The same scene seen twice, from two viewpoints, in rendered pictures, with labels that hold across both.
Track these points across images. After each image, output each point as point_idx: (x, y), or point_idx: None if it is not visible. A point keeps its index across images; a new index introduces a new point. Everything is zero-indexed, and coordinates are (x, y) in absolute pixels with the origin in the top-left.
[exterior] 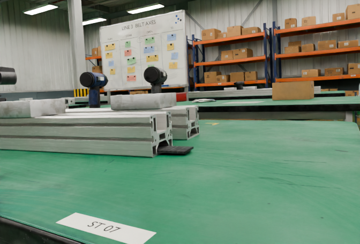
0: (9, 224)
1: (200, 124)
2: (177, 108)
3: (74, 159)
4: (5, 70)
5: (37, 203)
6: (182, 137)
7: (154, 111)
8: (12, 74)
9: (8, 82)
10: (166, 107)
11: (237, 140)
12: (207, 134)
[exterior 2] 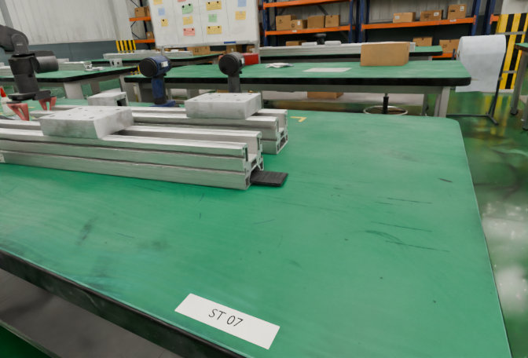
0: (125, 308)
1: None
2: (265, 120)
3: (159, 192)
4: (42, 55)
5: (144, 275)
6: (272, 151)
7: (242, 131)
8: (51, 59)
9: (49, 70)
10: (251, 116)
11: (331, 156)
12: (296, 141)
